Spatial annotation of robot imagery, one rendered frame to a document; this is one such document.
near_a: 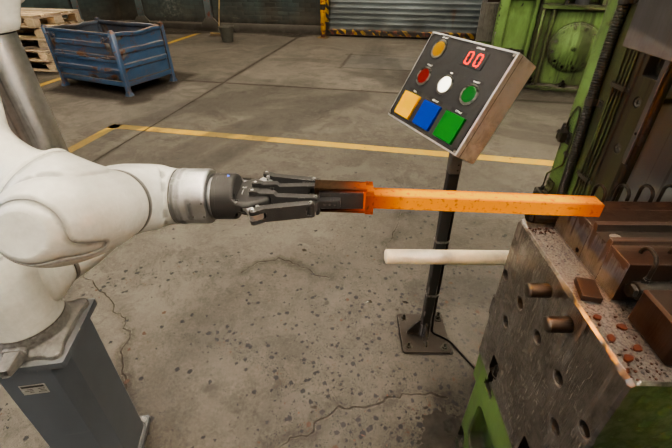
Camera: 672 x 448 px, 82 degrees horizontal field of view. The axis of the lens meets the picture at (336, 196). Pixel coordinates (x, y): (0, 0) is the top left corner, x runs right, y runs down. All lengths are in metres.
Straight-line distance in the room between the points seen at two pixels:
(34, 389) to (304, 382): 0.86
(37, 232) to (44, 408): 0.88
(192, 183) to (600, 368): 0.66
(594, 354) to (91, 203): 0.71
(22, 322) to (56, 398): 0.25
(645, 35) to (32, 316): 1.27
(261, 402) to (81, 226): 1.23
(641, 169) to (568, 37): 4.48
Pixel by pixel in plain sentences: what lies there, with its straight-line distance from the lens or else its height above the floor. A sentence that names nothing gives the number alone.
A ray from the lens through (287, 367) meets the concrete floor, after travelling 1.69.
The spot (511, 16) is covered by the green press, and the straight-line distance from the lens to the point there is 5.47.
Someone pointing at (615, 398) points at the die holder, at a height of 0.87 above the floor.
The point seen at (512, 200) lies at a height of 1.07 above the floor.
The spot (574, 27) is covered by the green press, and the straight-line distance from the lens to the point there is 5.43.
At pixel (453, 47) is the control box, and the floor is 1.18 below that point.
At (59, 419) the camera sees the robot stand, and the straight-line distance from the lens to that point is 1.36.
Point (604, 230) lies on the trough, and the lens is 0.81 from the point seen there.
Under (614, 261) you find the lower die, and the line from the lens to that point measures 0.77.
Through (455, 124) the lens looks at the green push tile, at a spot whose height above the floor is 1.02.
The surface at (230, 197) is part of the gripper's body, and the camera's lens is 0.60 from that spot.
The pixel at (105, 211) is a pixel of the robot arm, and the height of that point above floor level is 1.14.
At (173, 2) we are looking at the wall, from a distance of 10.06.
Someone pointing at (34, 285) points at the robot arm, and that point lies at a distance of 1.09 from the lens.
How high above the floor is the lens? 1.39
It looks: 32 degrees down
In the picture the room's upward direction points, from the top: straight up
